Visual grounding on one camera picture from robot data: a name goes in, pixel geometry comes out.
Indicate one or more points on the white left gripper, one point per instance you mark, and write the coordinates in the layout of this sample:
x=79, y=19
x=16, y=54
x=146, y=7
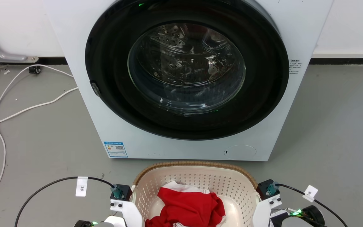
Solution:
x=131, y=211

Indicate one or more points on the white front-load washing machine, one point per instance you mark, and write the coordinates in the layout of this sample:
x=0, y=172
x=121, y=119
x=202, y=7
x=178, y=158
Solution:
x=184, y=148

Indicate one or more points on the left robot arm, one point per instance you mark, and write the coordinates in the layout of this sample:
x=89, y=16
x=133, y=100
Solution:
x=106, y=222

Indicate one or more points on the black round washer door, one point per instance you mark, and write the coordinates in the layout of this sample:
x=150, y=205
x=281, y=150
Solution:
x=112, y=63

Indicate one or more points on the round white filter cover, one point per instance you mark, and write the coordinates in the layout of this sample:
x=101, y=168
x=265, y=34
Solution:
x=240, y=151

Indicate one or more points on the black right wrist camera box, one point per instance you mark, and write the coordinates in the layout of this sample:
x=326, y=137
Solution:
x=267, y=189

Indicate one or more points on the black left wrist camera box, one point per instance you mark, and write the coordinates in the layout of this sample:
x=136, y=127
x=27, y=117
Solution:
x=121, y=190

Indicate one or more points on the red and white garment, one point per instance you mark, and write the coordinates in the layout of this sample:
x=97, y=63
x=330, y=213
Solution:
x=187, y=206

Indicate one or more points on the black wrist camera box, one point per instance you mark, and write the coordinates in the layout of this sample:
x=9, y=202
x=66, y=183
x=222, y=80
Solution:
x=267, y=189
x=121, y=190

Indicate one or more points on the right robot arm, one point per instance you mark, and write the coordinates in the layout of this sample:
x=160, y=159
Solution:
x=307, y=217

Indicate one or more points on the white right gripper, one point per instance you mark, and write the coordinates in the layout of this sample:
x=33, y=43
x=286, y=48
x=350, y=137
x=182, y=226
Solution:
x=263, y=211

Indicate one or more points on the small printed warning sticker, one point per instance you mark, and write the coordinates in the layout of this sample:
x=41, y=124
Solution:
x=295, y=66

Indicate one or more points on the blue energy label sticker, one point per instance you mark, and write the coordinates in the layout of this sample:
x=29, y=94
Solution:
x=115, y=149

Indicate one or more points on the grey metal pipe with foot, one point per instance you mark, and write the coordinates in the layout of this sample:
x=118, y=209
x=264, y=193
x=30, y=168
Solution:
x=8, y=56

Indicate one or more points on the white paper tag marked 3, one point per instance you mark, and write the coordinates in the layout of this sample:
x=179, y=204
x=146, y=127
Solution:
x=81, y=186

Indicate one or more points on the cream perforated laundry basket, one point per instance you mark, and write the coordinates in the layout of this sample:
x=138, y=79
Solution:
x=232, y=186

